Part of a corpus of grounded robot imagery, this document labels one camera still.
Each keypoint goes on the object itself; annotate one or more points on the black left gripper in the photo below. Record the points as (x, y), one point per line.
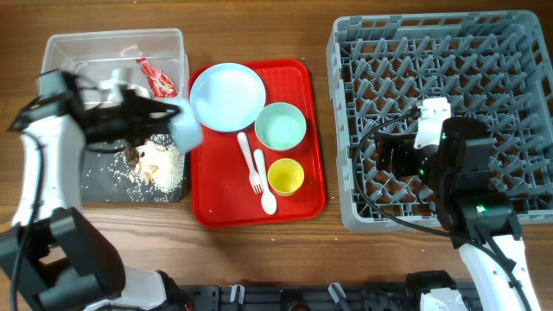
(141, 110)

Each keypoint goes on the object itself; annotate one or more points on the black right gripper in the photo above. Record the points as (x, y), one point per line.
(403, 147)

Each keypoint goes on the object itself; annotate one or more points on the red snack wrapper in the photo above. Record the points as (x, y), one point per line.
(160, 83)

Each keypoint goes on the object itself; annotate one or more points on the food scraps and rice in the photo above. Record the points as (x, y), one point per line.
(160, 166)

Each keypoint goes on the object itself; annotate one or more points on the light blue bowl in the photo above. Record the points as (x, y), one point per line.
(184, 128)

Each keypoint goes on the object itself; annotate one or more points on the yellow plastic cup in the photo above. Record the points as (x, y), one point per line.
(286, 176)

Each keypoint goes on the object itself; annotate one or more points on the mint green bowl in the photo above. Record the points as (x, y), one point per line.
(280, 126)

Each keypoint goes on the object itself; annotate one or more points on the light blue plate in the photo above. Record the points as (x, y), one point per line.
(227, 97)

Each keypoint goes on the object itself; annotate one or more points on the white napkin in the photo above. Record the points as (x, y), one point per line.
(140, 91)

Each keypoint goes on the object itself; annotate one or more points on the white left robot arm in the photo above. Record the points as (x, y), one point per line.
(54, 257)

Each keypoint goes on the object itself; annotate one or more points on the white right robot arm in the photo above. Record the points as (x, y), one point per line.
(479, 220)

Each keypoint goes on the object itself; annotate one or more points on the black food waste tray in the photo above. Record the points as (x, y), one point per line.
(108, 181)

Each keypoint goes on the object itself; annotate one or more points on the grey dishwasher rack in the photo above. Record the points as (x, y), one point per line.
(491, 66)

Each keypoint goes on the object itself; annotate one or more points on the clear plastic bin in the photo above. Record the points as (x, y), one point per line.
(92, 56)

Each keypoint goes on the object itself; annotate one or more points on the white plastic spoon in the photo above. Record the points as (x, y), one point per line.
(268, 199)

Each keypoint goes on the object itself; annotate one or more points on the red serving tray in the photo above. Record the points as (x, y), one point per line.
(221, 193)

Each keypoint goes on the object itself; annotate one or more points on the white plastic fork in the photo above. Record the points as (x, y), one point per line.
(253, 177)

